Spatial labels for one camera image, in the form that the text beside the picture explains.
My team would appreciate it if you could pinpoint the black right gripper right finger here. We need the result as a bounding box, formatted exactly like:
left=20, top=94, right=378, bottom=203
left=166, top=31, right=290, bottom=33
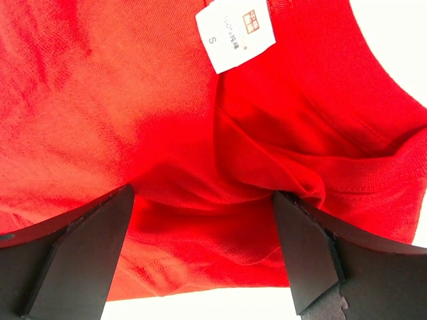
left=272, top=191, right=426, bottom=320

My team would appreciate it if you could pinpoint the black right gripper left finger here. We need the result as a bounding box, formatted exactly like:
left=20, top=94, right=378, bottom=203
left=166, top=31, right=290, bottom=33
left=1, top=185, right=134, bottom=320

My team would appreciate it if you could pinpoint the red t-shirt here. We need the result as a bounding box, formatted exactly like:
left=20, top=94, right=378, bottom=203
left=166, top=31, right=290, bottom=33
left=1, top=1, right=426, bottom=301

